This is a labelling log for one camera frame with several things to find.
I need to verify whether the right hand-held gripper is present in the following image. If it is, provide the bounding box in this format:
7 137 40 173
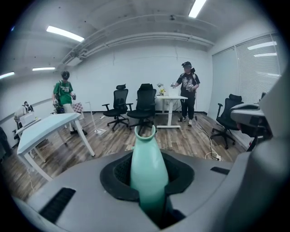
230 103 272 152

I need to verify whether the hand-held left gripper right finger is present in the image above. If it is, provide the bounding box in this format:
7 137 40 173
161 150 236 228

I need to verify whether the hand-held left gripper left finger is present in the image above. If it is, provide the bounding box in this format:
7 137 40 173
13 150 157 232

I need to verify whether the green bottle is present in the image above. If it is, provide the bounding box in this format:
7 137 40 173
130 125 169 223

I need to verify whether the black office chair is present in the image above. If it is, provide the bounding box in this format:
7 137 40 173
210 93 244 150
126 83 157 135
101 83 134 132

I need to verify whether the white power strip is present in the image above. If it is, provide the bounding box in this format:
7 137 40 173
205 152 223 162

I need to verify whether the pale blue table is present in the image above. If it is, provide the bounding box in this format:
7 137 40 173
17 112 96 182

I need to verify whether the white standing desk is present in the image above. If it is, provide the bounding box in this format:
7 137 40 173
155 95 189 129

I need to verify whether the checkered tablecloth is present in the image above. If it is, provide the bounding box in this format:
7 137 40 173
72 101 85 120

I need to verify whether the small white table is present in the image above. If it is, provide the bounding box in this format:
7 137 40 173
13 117 43 145

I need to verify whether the white printer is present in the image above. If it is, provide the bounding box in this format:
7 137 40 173
19 113 37 126

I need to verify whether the white cable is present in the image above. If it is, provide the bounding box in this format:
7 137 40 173
195 116 219 159

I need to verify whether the white long-handled floor tool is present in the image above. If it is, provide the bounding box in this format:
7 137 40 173
85 101 107 136

